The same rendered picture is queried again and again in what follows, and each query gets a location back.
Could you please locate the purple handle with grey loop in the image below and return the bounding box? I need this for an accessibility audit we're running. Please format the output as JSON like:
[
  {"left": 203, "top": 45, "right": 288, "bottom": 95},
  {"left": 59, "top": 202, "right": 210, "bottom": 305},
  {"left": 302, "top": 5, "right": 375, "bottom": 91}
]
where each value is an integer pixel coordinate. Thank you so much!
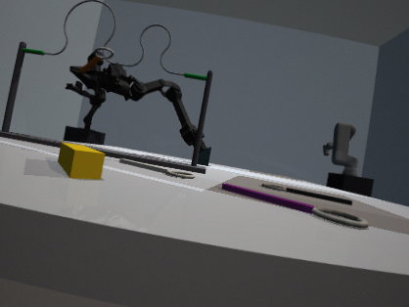
[{"left": 222, "top": 184, "right": 369, "bottom": 228}]

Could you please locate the yellow cube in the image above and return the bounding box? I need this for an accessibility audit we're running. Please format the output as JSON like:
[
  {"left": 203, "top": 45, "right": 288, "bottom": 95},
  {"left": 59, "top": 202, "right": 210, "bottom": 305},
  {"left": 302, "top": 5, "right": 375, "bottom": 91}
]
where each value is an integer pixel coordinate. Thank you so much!
[{"left": 58, "top": 142, "right": 105, "bottom": 180}]

